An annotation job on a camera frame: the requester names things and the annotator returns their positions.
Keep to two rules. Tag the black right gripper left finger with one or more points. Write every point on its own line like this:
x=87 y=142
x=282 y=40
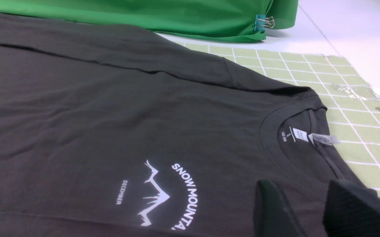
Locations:
x=273 y=215

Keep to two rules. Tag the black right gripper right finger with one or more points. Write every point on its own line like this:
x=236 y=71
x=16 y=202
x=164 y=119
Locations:
x=351 y=211

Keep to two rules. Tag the green checkered mat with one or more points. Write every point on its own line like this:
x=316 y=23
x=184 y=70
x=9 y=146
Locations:
x=351 y=121

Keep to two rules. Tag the clear tape strip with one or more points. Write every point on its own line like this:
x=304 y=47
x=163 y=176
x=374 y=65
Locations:
x=362 y=93

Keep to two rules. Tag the teal binder clip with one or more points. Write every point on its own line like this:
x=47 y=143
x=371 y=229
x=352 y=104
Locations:
x=262 y=22

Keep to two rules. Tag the green backdrop cloth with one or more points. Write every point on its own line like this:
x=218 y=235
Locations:
x=216 y=20

